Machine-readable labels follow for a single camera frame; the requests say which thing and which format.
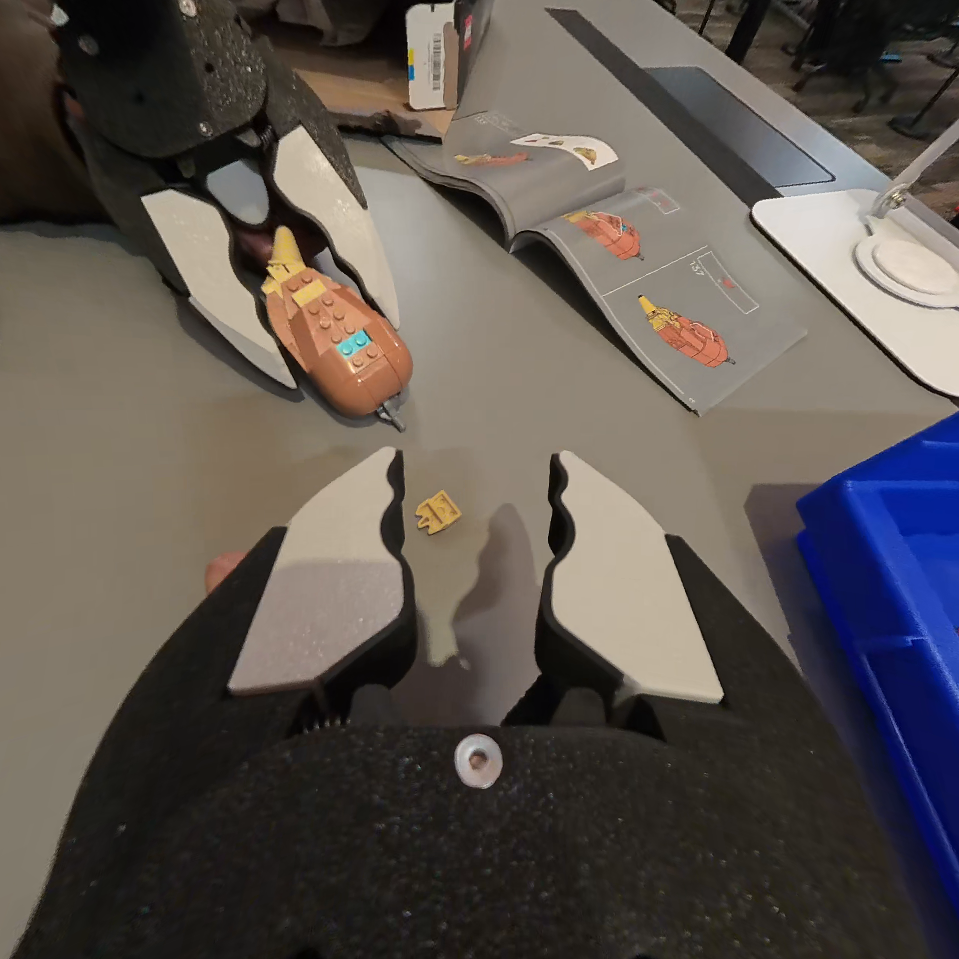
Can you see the grey instruction booklet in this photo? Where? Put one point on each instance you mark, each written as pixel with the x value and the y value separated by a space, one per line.
pixel 674 262

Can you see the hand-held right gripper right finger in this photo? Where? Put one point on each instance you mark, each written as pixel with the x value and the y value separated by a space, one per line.
pixel 629 599

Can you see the person's left forearm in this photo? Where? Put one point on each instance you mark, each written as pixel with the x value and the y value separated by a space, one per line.
pixel 30 112

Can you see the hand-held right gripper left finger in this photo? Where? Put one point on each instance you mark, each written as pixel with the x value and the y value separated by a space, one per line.
pixel 330 599

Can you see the person's right hand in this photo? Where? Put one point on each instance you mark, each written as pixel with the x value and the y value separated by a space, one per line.
pixel 223 571

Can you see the black office chair base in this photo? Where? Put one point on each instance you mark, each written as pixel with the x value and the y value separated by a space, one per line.
pixel 846 45

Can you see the brown toy brick ship model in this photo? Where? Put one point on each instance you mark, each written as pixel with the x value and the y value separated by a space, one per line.
pixel 337 359

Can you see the open blue plastic bin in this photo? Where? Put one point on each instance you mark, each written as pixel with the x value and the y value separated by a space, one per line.
pixel 884 562

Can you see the toy brick set box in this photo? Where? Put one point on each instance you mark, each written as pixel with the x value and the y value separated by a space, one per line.
pixel 431 60

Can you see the small tan toy brick piece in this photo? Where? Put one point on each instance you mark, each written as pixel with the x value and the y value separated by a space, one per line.
pixel 438 513

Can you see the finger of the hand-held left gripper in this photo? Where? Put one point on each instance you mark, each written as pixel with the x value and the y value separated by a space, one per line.
pixel 330 202
pixel 202 262

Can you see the white stand base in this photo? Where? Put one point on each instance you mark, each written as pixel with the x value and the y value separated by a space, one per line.
pixel 816 247

